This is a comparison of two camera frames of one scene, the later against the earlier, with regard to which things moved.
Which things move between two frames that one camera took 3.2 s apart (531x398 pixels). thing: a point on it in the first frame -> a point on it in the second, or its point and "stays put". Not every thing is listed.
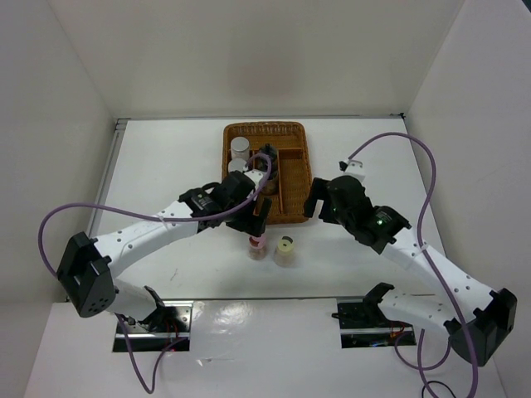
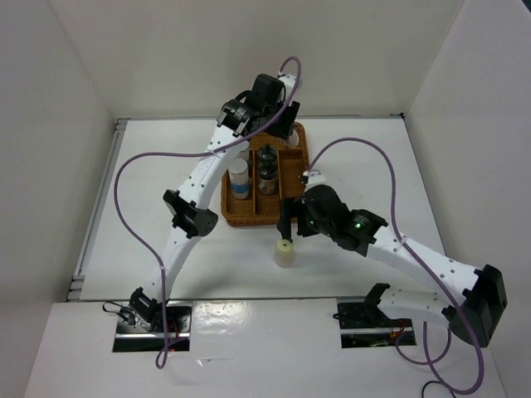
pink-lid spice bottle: (257, 247) -> (294, 139)
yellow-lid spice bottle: (284, 254) stays put
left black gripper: (253, 225) -> (284, 130)
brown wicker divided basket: (289, 204) stays put
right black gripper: (319, 190) -> (284, 225)
